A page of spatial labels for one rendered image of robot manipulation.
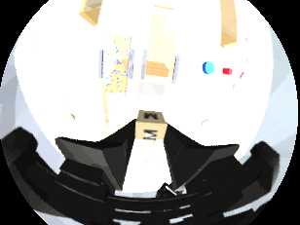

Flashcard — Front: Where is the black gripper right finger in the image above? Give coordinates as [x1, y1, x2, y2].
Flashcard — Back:
[163, 123, 241, 191]

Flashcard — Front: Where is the tan labelled cube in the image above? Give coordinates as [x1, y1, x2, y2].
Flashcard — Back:
[135, 109, 167, 146]

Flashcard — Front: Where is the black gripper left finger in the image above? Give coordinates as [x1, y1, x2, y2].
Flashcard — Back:
[53, 119, 137, 192]

